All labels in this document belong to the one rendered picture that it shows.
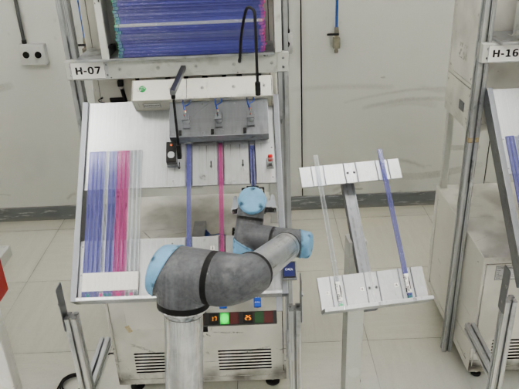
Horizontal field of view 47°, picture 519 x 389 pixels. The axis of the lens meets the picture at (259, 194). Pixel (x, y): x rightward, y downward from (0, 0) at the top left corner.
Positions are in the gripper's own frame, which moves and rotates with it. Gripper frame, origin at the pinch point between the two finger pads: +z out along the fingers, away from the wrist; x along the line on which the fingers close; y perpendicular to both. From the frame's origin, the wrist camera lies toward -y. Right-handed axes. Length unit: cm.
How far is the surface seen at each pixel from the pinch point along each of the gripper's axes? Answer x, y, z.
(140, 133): 39, 30, 12
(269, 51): -7, 55, 4
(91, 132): 57, 31, 12
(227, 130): 8.3, 28.7, 5.6
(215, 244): 13.2, -10.0, 1.9
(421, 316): -78, -50, 99
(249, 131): 0.7, 27.8, 5.4
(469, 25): -85, 70, 29
